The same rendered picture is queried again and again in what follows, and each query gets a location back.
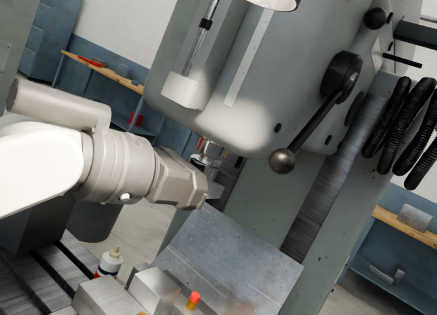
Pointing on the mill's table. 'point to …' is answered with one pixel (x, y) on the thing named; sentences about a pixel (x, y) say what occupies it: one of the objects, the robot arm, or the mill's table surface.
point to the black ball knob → (375, 18)
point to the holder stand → (36, 225)
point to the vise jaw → (105, 298)
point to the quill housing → (263, 68)
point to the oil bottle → (109, 263)
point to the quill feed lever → (331, 79)
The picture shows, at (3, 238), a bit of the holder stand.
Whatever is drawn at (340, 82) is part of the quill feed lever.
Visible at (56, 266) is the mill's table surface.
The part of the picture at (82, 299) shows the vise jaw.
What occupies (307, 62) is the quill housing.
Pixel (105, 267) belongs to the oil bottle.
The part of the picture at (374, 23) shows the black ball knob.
